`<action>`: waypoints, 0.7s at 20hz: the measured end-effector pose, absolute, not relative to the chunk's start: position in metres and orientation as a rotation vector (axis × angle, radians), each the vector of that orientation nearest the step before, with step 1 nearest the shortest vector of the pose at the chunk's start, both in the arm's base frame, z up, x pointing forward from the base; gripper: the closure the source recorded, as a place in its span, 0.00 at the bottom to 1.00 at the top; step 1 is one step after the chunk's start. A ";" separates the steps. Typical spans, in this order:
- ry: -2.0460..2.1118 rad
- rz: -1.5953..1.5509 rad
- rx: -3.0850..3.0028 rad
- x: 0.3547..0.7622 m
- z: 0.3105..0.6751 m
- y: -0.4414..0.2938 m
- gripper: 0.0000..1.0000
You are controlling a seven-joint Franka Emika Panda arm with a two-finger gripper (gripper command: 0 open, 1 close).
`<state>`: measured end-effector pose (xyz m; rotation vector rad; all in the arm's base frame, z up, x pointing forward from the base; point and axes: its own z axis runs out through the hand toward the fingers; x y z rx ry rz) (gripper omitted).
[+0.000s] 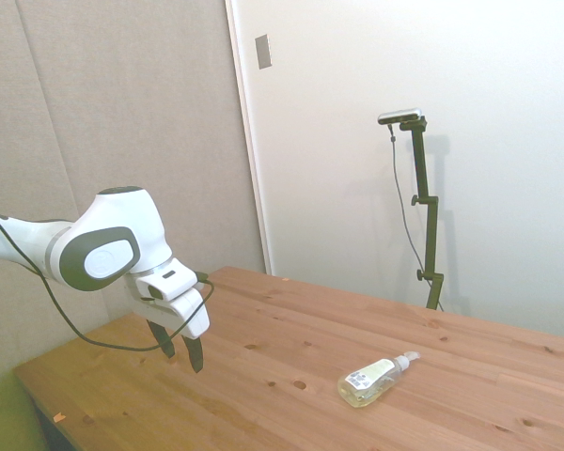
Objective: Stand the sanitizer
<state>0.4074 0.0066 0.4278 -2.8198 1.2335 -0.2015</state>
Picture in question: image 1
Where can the clear hand sanitizer bottle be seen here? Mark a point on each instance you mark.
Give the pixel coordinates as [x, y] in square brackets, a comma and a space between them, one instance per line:
[366, 383]

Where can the black camera stand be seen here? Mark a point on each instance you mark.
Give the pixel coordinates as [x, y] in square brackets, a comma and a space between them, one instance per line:
[431, 235]

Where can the grey wall plate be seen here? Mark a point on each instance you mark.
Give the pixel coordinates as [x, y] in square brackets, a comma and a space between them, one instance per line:
[263, 51]

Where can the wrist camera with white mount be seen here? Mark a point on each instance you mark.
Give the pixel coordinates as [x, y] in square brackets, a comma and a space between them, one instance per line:
[167, 282]

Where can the grey exterior camera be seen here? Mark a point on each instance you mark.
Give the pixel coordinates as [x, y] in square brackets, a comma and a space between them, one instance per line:
[399, 115]

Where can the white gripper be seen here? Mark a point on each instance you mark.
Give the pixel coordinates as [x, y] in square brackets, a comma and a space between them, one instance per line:
[188, 315]

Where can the white vertical wall trim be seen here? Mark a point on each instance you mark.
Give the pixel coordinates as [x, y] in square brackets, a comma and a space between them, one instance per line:
[246, 141]

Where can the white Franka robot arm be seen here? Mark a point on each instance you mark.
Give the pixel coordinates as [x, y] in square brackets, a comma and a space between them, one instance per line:
[122, 211]

